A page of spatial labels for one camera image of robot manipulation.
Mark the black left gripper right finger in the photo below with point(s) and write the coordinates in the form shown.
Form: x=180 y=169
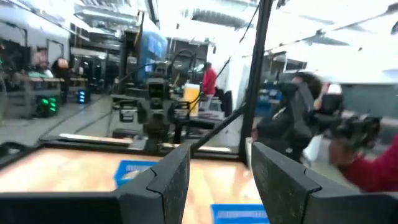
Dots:
x=286 y=193

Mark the blue slotted plastic basket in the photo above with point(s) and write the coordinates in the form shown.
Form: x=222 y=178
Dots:
x=217 y=217
x=119 y=179

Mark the black box green lights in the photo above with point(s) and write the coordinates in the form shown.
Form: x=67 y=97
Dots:
x=46 y=105

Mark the workbench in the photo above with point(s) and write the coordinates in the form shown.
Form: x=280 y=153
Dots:
x=18 y=93

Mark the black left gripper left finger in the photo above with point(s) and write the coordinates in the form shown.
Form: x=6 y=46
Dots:
x=161 y=199

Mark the black metal table frame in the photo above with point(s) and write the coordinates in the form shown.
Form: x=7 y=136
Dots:
x=256 y=93

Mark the translucent yellow container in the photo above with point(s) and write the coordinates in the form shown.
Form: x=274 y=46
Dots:
x=191 y=96

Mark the person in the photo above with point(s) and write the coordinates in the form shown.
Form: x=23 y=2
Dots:
x=273 y=130
x=62 y=77
x=209 y=81

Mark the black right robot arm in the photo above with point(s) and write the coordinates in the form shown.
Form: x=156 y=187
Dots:
x=155 y=105

